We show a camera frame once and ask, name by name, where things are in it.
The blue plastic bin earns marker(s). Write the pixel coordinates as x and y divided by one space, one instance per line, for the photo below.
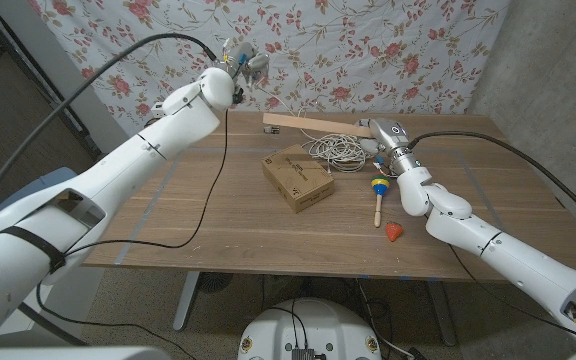
53 177

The white table leg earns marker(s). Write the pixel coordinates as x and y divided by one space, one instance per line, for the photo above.
186 300

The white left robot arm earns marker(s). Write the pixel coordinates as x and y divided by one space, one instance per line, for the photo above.
118 165

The colourful striped wooden maraca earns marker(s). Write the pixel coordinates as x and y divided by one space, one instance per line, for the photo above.
380 186

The white low cabinet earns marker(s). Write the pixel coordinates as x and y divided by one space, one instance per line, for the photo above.
78 300

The wooden clip hanger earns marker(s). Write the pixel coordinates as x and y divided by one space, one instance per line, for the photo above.
318 125

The floral backdrop cloth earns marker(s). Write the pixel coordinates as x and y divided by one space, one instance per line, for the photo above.
343 50

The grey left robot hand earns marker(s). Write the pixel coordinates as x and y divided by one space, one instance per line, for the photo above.
250 62

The brown cardboard package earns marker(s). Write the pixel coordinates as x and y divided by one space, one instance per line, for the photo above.
298 180

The red toy strawberry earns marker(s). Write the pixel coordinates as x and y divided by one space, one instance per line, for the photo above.
393 231

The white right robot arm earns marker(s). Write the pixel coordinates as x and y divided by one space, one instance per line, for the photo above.
518 260

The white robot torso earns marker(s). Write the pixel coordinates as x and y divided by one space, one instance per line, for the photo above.
313 325

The grey table leg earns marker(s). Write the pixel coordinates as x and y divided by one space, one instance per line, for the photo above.
440 312

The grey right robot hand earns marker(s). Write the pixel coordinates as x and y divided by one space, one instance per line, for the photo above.
390 135

